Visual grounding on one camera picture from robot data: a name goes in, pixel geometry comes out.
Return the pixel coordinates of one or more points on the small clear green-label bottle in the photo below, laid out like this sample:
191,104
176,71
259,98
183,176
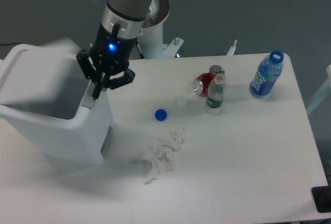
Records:
215,93

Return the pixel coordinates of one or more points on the white frame at right edge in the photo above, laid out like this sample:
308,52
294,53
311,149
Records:
320,95

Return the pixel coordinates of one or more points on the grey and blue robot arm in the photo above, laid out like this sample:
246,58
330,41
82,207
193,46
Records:
126,18

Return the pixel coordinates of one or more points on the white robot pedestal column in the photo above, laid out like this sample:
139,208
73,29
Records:
150,43

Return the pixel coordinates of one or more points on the black device at table edge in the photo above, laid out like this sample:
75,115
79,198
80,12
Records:
321,196

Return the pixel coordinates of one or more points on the white push-lid trash can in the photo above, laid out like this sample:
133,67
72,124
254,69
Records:
46,97

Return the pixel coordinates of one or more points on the crumpled white tissue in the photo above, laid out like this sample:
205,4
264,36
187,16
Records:
178,136
159,158

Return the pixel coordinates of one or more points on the crumpled white tissue front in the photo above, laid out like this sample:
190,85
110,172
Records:
159,158

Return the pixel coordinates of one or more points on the crushed red soda can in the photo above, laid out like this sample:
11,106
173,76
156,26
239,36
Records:
201,83

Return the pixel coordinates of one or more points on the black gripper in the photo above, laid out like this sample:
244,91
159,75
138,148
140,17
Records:
110,54

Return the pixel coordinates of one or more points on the blue bottle cap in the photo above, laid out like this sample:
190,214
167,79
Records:
161,115

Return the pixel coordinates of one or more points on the blue plastic drink bottle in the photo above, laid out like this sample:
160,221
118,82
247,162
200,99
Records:
269,70

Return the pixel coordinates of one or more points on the crumpled white tissue rear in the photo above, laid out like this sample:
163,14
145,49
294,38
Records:
178,136

